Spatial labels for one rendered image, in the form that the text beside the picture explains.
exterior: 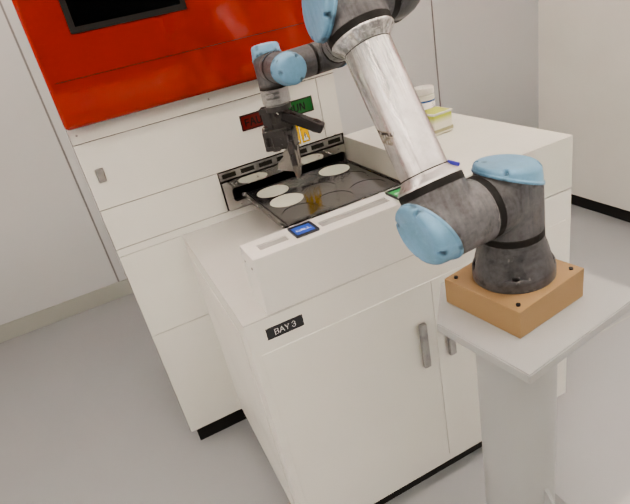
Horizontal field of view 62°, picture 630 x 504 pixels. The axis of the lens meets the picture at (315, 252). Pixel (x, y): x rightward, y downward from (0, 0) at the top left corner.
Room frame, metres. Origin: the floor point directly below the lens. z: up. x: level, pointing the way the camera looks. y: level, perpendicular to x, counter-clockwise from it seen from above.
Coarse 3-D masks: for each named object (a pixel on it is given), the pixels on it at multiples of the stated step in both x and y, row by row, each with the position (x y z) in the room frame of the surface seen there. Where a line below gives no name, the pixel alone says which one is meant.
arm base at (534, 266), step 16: (528, 240) 0.79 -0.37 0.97; (544, 240) 0.81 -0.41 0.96; (480, 256) 0.84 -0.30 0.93; (496, 256) 0.81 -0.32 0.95; (512, 256) 0.79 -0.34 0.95; (528, 256) 0.79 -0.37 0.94; (544, 256) 0.79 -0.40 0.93; (480, 272) 0.83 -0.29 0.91; (496, 272) 0.80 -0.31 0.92; (512, 272) 0.79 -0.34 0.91; (528, 272) 0.78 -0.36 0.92; (544, 272) 0.78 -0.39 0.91; (496, 288) 0.80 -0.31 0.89; (512, 288) 0.78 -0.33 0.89; (528, 288) 0.77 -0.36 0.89
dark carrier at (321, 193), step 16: (304, 176) 1.62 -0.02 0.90; (320, 176) 1.58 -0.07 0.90; (336, 176) 1.55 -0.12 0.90; (352, 176) 1.52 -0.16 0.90; (368, 176) 1.49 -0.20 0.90; (256, 192) 1.56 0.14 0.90; (288, 192) 1.50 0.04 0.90; (304, 192) 1.47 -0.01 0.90; (320, 192) 1.44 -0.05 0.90; (336, 192) 1.42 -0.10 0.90; (352, 192) 1.39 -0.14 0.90; (368, 192) 1.36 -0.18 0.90; (272, 208) 1.40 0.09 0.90; (288, 208) 1.37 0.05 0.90; (304, 208) 1.35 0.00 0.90; (320, 208) 1.32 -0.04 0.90; (288, 224) 1.26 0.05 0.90
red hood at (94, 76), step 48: (48, 0) 1.46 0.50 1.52; (96, 0) 1.49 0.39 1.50; (144, 0) 1.53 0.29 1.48; (192, 0) 1.57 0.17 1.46; (240, 0) 1.62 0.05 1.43; (288, 0) 1.66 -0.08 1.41; (48, 48) 1.44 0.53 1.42; (96, 48) 1.48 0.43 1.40; (144, 48) 1.52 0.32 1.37; (192, 48) 1.56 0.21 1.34; (240, 48) 1.60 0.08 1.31; (288, 48) 1.65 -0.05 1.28; (96, 96) 1.47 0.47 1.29; (144, 96) 1.50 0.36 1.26; (192, 96) 1.55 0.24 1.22
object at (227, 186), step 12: (312, 156) 1.70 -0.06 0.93; (324, 156) 1.71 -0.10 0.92; (264, 168) 1.65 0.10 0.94; (276, 168) 1.65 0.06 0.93; (228, 180) 1.61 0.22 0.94; (240, 180) 1.61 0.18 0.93; (252, 180) 1.62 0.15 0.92; (228, 192) 1.59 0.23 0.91; (228, 204) 1.59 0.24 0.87; (240, 204) 1.60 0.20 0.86
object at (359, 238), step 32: (384, 192) 1.19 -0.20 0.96; (320, 224) 1.09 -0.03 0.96; (352, 224) 1.06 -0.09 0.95; (384, 224) 1.08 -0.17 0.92; (256, 256) 0.99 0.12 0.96; (288, 256) 1.00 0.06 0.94; (320, 256) 1.03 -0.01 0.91; (352, 256) 1.05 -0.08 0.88; (384, 256) 1.08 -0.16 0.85; (256, 288) 1.01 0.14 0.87; (288, 288) 1.00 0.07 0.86; (320, 288) 1.02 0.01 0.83
